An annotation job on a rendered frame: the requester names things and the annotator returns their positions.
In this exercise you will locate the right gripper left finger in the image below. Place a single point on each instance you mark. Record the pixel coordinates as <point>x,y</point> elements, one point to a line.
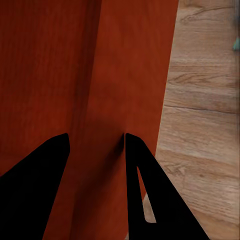
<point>28,190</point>

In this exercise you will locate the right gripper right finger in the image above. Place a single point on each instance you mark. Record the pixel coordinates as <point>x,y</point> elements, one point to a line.
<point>174,219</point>

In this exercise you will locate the storage box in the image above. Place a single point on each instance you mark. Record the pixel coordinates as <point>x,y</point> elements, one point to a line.
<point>96,70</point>

